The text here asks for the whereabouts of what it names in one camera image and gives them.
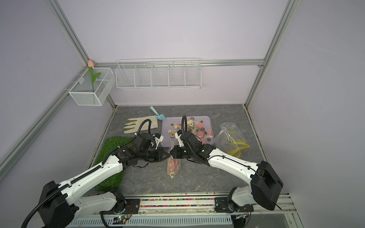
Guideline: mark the pile of poured cookies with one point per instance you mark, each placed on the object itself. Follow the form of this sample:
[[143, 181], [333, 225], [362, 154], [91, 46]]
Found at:
[[199, 129]]

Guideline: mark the cream gardening glove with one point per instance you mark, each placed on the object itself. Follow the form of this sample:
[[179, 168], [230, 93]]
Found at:
[[132, 124]]

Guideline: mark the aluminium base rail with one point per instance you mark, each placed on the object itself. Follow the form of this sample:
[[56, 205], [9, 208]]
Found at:
[[208, 210]]

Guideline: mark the light blue garden trowel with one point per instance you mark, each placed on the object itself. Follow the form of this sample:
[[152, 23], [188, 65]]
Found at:
[[160, 117]]

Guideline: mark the ziploc bag with small cookies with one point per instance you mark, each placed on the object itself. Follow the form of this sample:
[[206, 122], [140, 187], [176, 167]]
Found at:
[[236, 142]]

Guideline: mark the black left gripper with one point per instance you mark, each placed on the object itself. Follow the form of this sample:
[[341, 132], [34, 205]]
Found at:
[[159, 155]]

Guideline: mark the clear ziploc bag of cookies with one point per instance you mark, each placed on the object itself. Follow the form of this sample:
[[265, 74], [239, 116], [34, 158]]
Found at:
[[221, 139]]

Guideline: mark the white mesh wall box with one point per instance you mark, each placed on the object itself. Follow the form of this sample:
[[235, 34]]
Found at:
[[82, 92]]

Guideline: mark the white wire wall shelf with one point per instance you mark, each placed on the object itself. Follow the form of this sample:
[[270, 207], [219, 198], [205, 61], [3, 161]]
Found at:
[[159, 73]]

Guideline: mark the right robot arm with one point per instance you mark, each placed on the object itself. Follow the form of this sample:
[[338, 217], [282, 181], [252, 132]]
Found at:
[[263, 184]]

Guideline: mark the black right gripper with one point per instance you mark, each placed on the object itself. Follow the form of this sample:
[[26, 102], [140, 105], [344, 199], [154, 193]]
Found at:
[[175, 154]]

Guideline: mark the artificial pink tulip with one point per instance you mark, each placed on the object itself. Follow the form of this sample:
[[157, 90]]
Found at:
[[93, 76]]

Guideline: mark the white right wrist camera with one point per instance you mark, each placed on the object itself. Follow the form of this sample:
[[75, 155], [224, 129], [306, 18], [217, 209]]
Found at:
[[178, 136]]

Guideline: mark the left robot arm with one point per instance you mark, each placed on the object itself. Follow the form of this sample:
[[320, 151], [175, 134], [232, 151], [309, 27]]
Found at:
[[62, 203]]

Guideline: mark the lilac plastic tray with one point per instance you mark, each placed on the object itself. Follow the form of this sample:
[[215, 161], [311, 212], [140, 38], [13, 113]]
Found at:
[[168, 141]]

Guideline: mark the ziploc bag with yellow toy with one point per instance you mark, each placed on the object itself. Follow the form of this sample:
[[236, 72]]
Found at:
[[173, 166]]

